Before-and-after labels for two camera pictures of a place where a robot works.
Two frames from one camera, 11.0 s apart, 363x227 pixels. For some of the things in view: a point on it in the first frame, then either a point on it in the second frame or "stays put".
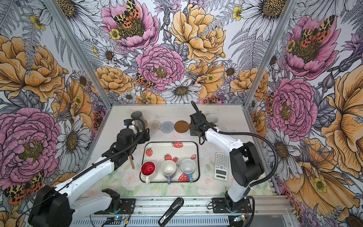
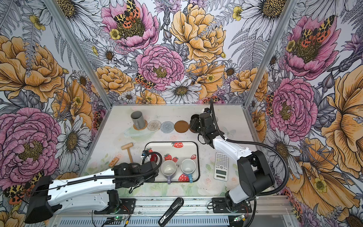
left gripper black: (146, 134) → (150, 179)
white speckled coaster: (154, 126) stays put
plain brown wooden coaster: (181, 126) stays put
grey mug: (138, 123) stays put
